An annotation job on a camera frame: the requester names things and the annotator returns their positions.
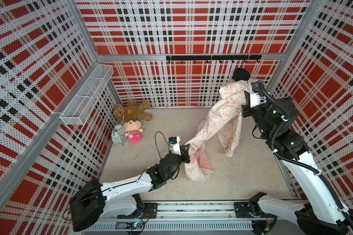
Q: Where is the cream pink printed jacket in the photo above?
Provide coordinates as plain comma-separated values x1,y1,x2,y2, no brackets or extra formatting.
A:
184,81,249,182

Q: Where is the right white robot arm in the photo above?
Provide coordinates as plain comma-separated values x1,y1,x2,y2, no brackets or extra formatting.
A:
234,92,353,235

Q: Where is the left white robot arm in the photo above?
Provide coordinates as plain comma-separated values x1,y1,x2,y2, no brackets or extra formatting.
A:
69,145,190,232

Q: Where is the blue striped hanging doll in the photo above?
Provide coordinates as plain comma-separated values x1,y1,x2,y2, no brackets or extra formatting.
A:
232,68,251,82

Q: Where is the pink plush doll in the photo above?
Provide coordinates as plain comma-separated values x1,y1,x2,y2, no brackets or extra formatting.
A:
123,119,143,144

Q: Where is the brown teddy bear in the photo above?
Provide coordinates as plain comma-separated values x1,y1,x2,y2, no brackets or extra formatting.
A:
113,99,153,122

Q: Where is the pale blue alarm clock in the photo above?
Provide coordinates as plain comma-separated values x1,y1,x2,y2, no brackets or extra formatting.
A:
111,124,127,145

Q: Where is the green circuit board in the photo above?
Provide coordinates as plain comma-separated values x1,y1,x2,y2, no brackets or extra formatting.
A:
125,221,144,231

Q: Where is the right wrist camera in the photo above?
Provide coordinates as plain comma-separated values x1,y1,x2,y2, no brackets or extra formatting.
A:
249,81,266,108

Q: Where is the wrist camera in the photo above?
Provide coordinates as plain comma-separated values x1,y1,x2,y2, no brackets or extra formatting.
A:
249,81,266,108
168,136,181,156

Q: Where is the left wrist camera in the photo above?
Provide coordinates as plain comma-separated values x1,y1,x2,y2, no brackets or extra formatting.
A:
168,136,181,156

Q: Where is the black corrugated cable conduit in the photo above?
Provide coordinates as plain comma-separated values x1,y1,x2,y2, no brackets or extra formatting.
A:
257,80,353,235

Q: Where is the black hook rail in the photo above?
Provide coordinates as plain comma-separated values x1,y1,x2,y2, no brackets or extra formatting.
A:
166,55,262,62

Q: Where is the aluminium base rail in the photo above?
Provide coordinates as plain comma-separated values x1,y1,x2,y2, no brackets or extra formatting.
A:
76,200,318,233

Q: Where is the white wire mesh basket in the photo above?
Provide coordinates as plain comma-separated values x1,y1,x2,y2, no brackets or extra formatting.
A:
60,64,113,125

